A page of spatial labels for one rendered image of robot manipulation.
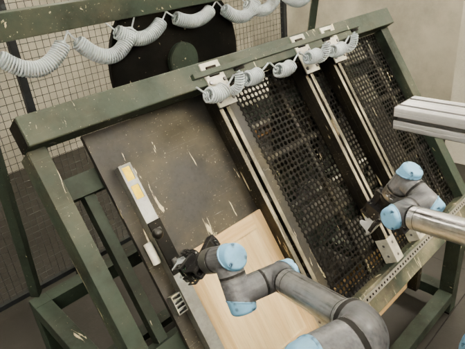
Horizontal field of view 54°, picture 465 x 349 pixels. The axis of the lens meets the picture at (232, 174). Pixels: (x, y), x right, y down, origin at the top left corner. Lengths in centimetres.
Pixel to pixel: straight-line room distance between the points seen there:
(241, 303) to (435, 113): 67
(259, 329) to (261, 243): 33
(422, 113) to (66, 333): 191
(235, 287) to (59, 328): 135
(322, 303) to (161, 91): 98
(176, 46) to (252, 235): 103
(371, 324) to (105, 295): 86
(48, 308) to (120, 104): 130
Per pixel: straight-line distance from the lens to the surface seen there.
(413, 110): 95
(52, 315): 252
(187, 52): 237
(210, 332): 168
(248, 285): 124
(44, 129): 151
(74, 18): 202
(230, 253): 120
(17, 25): 193
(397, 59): 293
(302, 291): 115
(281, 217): 187
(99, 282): 151
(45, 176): 152
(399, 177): 161
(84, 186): 163
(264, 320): 184
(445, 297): 337
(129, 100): 163
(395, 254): 235
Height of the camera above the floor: 234
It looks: 27 degrees down
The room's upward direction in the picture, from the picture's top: 6 degrees counter-clockwise
